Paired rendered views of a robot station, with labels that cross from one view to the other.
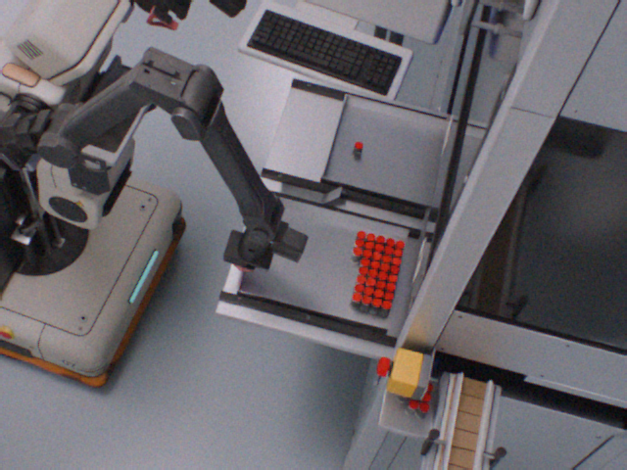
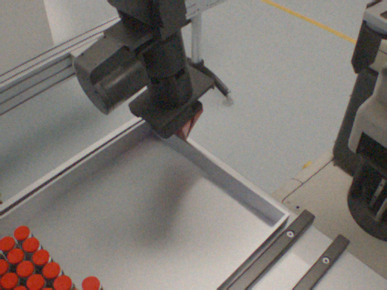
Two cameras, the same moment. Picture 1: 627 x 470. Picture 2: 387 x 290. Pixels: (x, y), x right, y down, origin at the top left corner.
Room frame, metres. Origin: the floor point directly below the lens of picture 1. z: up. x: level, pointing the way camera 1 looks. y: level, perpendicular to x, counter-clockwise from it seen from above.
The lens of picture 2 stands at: (1.24, -0.17, 1.34)
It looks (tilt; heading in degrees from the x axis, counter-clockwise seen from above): 47 degrees down; 130
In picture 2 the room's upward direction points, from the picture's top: straight up
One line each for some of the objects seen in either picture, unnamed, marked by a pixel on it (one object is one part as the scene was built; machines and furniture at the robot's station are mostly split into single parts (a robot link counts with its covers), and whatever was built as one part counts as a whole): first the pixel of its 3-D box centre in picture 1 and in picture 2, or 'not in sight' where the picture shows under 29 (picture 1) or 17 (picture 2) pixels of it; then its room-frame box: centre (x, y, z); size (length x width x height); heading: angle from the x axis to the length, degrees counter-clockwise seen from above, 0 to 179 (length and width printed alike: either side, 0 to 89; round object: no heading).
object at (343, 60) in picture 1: (324, 50); not in sight; (1.70, 0.06, 0.82); 0.40 x 0.14 x 0.02; 79
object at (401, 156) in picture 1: (400, 156); not in sight; (1.34, -0.17, 0.90); 0.34 x 0.26 x 0.04; 85
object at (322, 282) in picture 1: (324, 262); (119, 242); (1.01, -0.04, 0.90); 0.34 x 0.26 x 0.04; 86
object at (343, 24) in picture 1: (331, 41); not in sight; (1.76, 0.05, 0.79); 0.45 x 0.28 x 0.03; 79
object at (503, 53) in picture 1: (490, 90); not in sight; (1.08, -0.26, 1.51); 0.43 x 0.01 x 0.59; 175
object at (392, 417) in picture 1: (414, 406); not in sight; (0.73, -0.28, 0.87); 0.14 x 0.13 x 0.02; 85
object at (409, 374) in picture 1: (408, 373); not in sight; (0.74, -0.24, 1.00); 0.08 x 0.07 x 0.07; 85
